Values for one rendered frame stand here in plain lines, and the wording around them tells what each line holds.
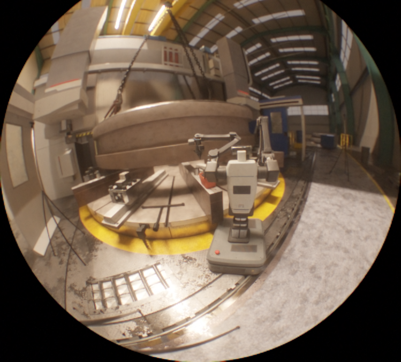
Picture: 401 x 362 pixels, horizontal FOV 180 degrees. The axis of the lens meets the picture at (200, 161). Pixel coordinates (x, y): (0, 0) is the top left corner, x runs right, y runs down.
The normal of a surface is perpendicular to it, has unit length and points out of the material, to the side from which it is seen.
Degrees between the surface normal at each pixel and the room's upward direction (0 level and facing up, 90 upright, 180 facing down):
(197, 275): 0
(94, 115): 90
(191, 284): 0
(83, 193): 90
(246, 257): 0
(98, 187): 90
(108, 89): 90
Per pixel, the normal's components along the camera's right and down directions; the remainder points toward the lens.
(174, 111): 0.22, 0.19
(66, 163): 0.61, 0.11
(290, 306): -0.10, -0.97
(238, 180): -0.31, 0.23
